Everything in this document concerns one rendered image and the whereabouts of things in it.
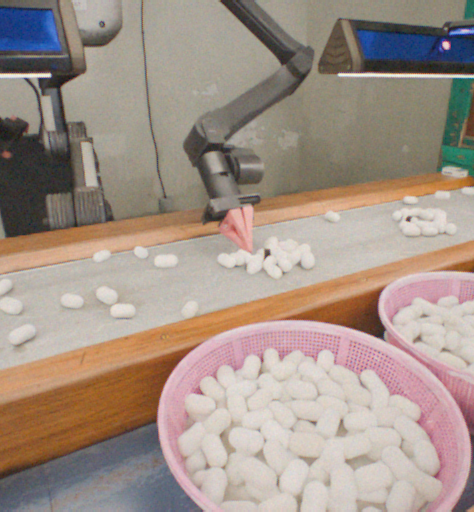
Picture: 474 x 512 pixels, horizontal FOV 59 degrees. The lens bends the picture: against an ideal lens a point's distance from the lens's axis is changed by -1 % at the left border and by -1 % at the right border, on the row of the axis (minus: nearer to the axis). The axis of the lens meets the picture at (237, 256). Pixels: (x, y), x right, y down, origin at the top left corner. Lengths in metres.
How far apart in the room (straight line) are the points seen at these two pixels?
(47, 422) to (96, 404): 0.05
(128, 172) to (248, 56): 1.10
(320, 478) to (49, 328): 0.37
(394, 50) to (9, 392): 0.65
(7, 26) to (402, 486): 0.53
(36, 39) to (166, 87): 2.33
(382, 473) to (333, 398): 0.09
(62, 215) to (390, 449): 0.79
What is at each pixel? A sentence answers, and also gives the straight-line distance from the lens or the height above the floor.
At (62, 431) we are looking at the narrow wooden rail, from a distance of 0.49.
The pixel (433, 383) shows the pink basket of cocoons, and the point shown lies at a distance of 0.46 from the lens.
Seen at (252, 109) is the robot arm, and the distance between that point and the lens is 0.94.
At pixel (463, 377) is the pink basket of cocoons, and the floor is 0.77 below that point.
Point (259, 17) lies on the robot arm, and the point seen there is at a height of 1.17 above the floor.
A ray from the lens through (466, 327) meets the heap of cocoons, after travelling 0.61.
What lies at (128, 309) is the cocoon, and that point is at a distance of 0.57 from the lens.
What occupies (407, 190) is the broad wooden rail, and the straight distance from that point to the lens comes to 1.21.
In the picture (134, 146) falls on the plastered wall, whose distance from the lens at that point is 2.75.
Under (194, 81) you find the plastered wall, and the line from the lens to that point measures 2.86.
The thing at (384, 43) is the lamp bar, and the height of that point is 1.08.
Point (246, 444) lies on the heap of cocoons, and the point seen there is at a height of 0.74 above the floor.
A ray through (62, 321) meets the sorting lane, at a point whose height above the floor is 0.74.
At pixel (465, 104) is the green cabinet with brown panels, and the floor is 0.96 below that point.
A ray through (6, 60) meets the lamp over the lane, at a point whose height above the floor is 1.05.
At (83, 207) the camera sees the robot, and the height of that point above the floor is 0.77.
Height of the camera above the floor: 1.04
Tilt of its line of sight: 23 degrees down
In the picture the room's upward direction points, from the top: straight up
